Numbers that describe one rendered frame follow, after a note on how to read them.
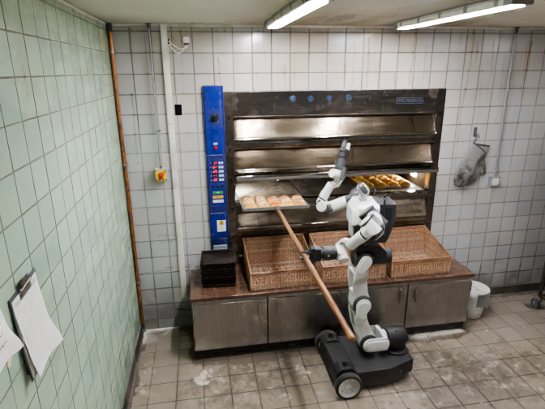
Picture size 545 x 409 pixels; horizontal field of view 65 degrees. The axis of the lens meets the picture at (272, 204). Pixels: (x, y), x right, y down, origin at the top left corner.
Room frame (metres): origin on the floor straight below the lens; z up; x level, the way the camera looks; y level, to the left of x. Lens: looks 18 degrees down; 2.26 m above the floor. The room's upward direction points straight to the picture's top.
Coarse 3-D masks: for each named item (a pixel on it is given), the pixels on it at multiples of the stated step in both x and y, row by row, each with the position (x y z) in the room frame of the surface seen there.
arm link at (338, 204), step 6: (342, 198) 3.03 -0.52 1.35; (318, 204) 3.04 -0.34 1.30; (324, 204) 3.02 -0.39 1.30; (330, 204) 3.03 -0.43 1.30; (336, 204) 3.02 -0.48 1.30; (342, 204) 3.01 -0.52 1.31; (318, 210) 3.04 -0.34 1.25; (324, 210) 3.02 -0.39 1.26; (330, 210) 3.02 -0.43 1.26; (336, 210) 3.03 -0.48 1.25
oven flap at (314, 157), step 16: (384, 144) 3.78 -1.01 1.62; (400, 144) 3.80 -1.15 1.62; (416, 144) 3.83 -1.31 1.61; (240, 160) 3.53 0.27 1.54; (256, 160) 3.55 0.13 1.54; (272, 160) 3.58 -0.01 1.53; (288, 160) 3.60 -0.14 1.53; (304, 160) 3.62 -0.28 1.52; (320, 160) 3.64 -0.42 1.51; (352, 160) 3.68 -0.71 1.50; (368, 160) 3.71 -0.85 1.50; (384, 160) 3.73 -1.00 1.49; (400, 160) 3.75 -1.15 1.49; (416, 160) 3.78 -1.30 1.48
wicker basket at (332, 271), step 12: (312, 240) 3.49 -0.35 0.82; (336, 240) 3.61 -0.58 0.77; (348, 252) 3.60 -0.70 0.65; (324, 264) 3.50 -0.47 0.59; (336, 264) 3.51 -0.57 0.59; (348, 264) 3.49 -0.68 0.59; (384, 264) 3.23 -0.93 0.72; (324, 276) 3.26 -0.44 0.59; (336, 276) 3.26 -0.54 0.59; (372, 276) 3.21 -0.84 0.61; (384, 276) 3.23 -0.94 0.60
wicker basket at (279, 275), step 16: (256, 240) 3.50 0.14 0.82; (272, 240) 3.53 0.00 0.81; (288, 240) 3.55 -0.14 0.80; (304, 240) 3.49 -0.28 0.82; (256, 256) 3.47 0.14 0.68; (272, 256) 3.49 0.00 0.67; (288, 256) 3.51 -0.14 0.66; (256, 272) 3.35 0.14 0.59; (272, 272) 3.07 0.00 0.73; (288, 272) 3.09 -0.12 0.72; (304, 272) 3.12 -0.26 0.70; (256, 288) 3.05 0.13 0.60; (272, 288) 3.07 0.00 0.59
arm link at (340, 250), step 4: (340, 244) 2.41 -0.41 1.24; (344, 244) 2.42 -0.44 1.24; (332, 248) 2.37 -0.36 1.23; (336, 248) 2.39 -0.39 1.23; (340, 248) 2.39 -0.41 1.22; (344, 248) 2.39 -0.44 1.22; (332, 252) 2.35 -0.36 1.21; (336, 252) 2.37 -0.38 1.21; (340, 252) 2.36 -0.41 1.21; (344, 252) 2.37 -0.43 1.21; (332, 256) 2.35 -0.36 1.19; (336, 256) 2.37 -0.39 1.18; (340, 256) 2.35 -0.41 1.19; (344, 256) 2.34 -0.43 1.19; (348, 256) 2.36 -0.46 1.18; (340, 260) 2.35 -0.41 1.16; (344, 260) 2.36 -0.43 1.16; (348, 260) 2.36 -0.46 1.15
